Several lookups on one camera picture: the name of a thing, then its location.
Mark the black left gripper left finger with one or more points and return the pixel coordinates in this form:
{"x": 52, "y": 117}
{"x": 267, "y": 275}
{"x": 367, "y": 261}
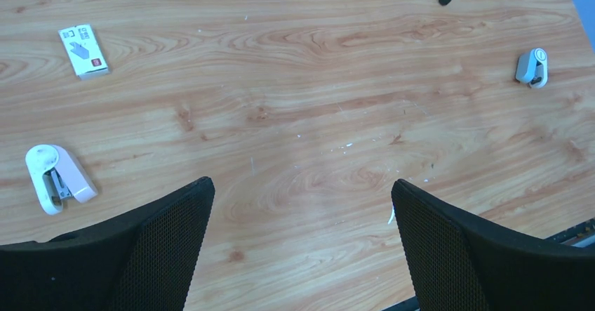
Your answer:
{"x": 143, "y": 259}

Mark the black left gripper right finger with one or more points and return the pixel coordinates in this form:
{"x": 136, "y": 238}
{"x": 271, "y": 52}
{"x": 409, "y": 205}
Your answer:
{"x": 461, "y": 261}

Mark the grey white stapler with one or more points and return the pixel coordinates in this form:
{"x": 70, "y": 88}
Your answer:
{"x": 532, "y": 68}

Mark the white paper scrap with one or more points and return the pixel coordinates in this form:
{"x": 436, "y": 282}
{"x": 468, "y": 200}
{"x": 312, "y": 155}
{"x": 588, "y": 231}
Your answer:
{"x": 392, "y": 216}

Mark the white staple box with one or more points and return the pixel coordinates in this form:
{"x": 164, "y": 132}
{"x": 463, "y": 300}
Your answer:
{"x": 84, "y": 51}

